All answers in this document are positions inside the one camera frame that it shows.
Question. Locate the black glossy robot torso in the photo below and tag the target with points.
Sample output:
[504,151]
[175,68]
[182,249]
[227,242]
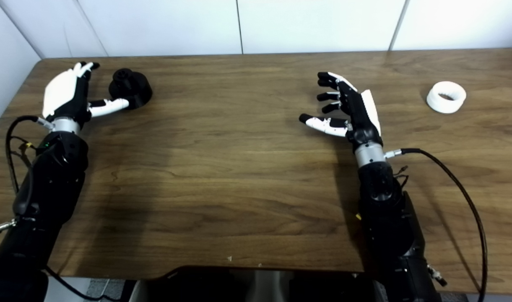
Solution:
[260,287]

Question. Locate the round black plastic part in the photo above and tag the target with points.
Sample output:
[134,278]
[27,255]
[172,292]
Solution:
[132,89]

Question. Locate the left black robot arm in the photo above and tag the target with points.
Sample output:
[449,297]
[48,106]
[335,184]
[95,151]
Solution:
[50,184]

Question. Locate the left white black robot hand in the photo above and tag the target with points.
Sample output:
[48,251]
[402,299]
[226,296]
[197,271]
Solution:
[63,90]

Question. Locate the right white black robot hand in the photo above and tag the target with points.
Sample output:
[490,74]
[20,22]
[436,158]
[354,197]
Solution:
[362,121]

